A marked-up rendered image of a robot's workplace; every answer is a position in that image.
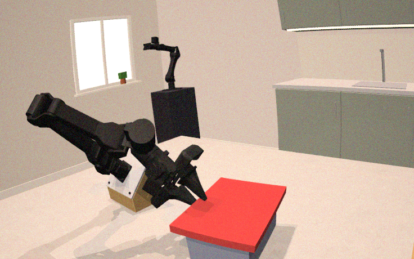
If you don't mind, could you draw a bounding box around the red box lid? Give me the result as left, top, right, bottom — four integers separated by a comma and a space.
169, 177, 286, 253

